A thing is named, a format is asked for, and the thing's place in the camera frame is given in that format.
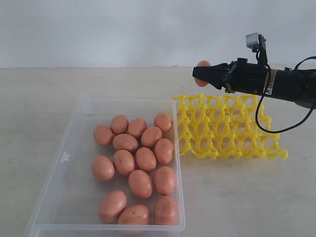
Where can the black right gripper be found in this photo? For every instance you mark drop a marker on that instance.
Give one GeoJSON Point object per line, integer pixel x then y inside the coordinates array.
{"type": "Point", "coordinates": [239, 76]}

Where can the brown egg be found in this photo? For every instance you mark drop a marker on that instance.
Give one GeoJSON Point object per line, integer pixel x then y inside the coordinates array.
{"type": "Point", "coordinates": [135, 215]}
{"type": "Point", "coordinates": [112, 206]}
{"type": "Point", "coordinates": [164, 151]}
{"type": "Point", "coordinates": [119, 124]}
{"type": "Point", "coordinates": [199, 82]}
{"type": "Point", "coordinates": [145, 159]}
{"type": "Point", "coordinates": [102, 168]}
{"type": "Point", "coordinates": [140, 184]}
{"type": "Point", "coordinates": [166, 211]}
{"type": "Point", "coordinates": [164, 180]}
{"type": "Point", "coordinates": [124, 162]}
{"type": "Point", "coordinates": [103, 135]}
{"type": "Point", "coordinates": [137, 127]}
{"type": "Point", "coordinates": [163, 121]}
{"type": "Point", "coordinates": [150, 136]}
{"type": "Point", "coordinates": [125, 142]}

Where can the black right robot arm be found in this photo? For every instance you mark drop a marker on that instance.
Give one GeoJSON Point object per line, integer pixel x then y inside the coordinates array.
{"type": "Point", "coordinates": [298, 86]}

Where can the yellow plastic egg tray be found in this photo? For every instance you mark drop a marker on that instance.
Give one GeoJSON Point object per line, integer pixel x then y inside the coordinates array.
{"type": "Point", "coordinates": [223, 127]}

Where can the clear plastic box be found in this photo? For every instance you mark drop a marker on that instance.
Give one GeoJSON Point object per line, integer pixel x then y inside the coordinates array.
{"type": "Point", "coordinates": [70, 197]}

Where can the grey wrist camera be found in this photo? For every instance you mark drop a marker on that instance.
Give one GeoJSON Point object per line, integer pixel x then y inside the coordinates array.
{"type": "Point", "coordinates": [255, 41]}

